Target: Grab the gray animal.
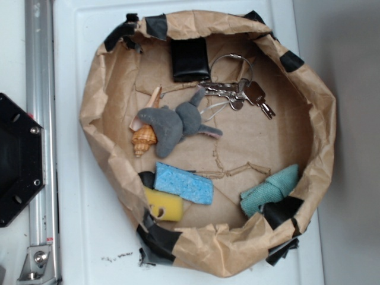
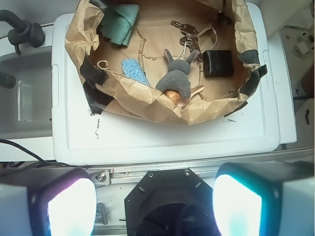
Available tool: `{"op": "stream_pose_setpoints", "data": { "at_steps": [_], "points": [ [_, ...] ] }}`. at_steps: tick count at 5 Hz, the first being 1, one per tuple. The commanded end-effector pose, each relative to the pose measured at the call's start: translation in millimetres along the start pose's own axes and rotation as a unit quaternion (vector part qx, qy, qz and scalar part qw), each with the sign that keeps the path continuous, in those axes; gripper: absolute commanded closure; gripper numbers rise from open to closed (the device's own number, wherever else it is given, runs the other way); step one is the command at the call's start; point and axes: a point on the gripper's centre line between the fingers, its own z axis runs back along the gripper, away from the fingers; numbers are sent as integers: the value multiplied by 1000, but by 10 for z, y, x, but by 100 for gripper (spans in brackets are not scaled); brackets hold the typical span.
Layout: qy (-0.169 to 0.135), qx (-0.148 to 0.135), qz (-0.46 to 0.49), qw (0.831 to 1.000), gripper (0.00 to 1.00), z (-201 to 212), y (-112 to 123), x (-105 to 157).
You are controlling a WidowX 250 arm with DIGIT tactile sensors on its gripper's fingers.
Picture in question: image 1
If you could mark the gray plush bunny toy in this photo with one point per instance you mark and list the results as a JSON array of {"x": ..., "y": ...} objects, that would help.
[{"x": 172, "y": 126}]

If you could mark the brown paper bag bin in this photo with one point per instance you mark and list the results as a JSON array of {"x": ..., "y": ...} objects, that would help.
[{"x": 219, "y": 238}]

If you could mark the blue sponge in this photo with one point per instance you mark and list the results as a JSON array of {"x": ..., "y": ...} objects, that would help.
[{"x": 185, "y": 184}]

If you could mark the orange spiral seashell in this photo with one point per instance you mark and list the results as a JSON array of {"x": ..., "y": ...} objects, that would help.
[{"x": 142, "y": 139}]

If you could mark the pink conch shell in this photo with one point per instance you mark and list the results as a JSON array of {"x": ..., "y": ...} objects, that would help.
[{"x": 136, "y": 123}]

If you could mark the yellow sponge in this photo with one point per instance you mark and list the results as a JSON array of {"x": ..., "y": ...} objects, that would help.
[{"x": 164, "y": 206}]

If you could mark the silver key bunch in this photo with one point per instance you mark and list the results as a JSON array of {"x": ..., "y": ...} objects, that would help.
[{"x": 239, "y": 93}]

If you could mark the black wallet pouch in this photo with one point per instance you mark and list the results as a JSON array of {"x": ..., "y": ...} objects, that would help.
[{"x": 189, "y": 60}]

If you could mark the teal microfiber cloth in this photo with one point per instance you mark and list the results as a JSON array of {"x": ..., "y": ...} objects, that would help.
[{"x": 274, "y": 189}]

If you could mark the white plastic tray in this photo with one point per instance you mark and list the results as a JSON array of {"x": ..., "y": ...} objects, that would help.
[{"x": 98, "y": 242}]

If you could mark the black octagonal mount plate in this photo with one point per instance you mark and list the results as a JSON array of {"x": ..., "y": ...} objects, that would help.
[{"x": 21, "y": 160}]

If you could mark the aluminium extrusion rail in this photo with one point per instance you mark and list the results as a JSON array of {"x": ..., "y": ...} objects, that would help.
[{"x": 42, "y": 264}]

